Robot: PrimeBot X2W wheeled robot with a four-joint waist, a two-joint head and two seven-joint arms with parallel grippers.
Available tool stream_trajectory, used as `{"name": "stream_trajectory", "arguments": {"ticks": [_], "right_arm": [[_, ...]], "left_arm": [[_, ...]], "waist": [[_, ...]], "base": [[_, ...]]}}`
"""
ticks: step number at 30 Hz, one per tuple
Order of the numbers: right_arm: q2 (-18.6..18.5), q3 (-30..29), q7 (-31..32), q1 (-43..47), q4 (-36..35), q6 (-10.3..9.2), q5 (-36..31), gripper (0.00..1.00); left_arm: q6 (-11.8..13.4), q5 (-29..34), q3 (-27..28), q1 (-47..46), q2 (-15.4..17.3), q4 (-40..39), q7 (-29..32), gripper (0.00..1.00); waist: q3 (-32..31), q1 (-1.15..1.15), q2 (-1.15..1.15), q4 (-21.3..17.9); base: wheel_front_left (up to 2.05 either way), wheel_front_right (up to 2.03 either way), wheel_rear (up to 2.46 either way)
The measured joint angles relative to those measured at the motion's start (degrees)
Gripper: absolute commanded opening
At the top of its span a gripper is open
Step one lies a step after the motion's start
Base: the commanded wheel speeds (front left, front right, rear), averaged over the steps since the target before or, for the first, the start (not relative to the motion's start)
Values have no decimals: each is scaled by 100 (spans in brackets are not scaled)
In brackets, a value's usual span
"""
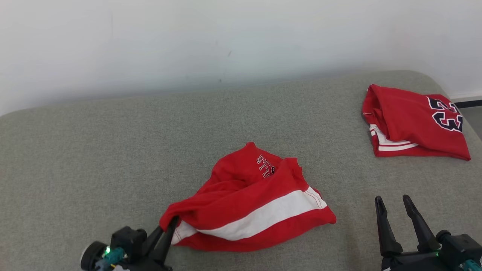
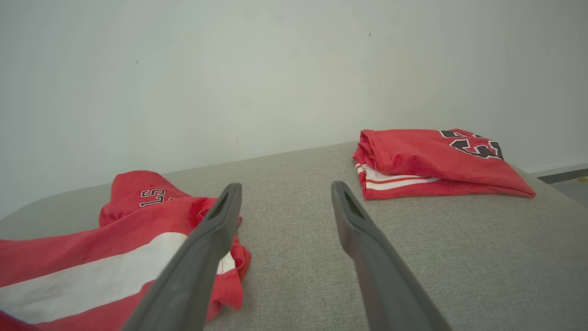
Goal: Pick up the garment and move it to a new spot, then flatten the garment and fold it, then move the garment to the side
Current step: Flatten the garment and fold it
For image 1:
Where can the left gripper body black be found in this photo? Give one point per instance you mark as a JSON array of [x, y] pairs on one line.
[[150, 263]]

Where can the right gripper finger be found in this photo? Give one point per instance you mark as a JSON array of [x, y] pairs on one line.
[[420, 226], [386, 229]]

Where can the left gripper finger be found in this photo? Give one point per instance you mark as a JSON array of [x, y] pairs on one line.
[[167, 242], [153, 241]]

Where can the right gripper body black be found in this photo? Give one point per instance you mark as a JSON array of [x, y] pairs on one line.
[[410, 261]]

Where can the red shorts with white stripe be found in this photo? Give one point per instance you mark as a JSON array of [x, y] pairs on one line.
[[256, 203]]

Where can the red jersey with white sleeves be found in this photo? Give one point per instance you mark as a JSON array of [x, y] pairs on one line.
[[406, 120]]

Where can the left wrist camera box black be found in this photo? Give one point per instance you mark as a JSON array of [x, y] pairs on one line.
[[128, 239]]

